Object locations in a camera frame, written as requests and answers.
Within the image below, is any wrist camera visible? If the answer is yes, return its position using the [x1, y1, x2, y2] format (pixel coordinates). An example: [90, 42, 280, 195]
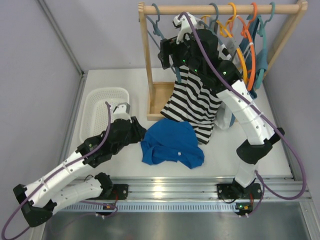
[173, 12, 198, 45]
[112, 102, 131, 121]

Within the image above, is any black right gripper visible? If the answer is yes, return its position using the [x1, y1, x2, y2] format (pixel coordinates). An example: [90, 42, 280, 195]
[158, 31, 205, 76]

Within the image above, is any black white striped tank top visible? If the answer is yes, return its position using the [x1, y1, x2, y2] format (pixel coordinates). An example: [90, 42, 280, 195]
[160, 42, 233, 146]

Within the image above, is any aluminium mounting rail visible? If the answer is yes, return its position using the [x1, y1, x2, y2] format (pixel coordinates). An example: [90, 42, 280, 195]
[57, 175, 312, 202]

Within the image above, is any grey tank top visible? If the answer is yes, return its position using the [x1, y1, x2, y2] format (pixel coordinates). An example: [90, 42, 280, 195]
[214, 20, 240, 130]

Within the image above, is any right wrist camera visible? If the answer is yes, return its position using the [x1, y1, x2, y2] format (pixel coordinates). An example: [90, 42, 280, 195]
[173, 12, 198, 45]

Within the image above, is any wooden clothes rack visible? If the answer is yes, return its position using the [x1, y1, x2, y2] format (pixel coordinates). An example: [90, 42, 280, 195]
[138, 0, 308, 121]

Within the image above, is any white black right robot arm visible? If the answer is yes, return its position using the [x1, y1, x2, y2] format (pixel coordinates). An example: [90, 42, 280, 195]
[158, 29, 284, 199]

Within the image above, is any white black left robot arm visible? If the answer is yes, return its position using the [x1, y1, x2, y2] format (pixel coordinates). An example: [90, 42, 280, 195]
[13, 116, 147, 228]

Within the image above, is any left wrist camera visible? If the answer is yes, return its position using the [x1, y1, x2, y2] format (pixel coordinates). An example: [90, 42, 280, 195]
[112, 102, 131, 121]

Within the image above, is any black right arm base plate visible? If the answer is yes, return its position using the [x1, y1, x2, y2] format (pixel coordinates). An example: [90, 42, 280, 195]
[216, 182, 262, 203]

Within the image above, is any white perforated plastic basket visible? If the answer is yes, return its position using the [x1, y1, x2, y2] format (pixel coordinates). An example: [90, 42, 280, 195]
[79, 87, 130, 142]

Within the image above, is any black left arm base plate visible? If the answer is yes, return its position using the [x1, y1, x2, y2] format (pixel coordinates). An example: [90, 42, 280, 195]
[108, 184, 129, 200]

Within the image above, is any orange hanger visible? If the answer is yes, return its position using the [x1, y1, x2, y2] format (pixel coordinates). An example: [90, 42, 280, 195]
[230, 2, 258, 91]

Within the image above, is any white slotted cable duct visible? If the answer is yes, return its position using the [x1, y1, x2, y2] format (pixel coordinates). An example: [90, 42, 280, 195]
[60, 201, 254, 213]

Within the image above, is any teal blue tank top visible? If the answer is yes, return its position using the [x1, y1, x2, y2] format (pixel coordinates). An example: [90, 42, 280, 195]
[229, 15, 269, 126]

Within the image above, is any yellow hanger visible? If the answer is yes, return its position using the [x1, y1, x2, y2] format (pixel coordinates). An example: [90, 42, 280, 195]
[208, 2, 249, 84]

